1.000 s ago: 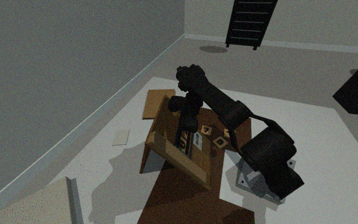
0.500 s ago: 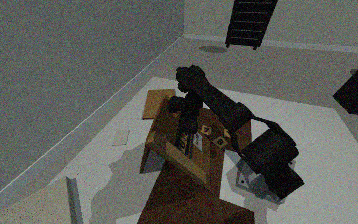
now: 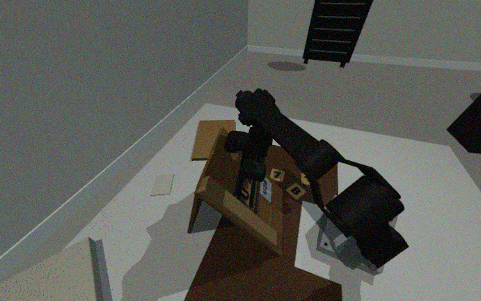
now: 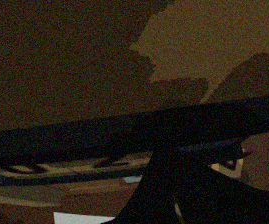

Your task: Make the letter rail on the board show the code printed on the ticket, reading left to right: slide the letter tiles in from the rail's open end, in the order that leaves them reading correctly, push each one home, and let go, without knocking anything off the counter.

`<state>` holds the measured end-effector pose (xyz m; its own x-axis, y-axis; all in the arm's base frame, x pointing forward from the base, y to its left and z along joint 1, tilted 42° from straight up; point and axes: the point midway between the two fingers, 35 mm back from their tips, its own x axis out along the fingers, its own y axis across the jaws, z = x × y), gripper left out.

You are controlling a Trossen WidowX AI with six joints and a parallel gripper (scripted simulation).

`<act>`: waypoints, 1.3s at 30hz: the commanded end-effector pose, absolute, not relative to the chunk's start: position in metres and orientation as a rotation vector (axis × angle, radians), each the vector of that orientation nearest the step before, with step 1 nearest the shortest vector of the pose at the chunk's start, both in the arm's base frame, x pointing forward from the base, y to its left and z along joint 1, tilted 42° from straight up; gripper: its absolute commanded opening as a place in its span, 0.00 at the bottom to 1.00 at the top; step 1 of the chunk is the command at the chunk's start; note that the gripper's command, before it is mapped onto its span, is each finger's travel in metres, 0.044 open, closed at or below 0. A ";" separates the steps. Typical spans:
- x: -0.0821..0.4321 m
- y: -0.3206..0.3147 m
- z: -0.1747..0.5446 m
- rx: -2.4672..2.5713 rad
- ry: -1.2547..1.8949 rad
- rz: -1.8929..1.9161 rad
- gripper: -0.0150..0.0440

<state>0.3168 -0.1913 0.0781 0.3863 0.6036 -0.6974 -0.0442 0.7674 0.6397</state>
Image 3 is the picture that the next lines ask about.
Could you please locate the white paper ticket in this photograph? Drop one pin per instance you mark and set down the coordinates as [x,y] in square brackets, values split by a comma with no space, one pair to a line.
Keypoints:
[265,189]

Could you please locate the tan letter tile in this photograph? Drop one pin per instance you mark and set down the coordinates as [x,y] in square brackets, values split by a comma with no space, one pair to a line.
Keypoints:
[248,182]
[295,191]
[245,195]
[304,180]
[277,175]

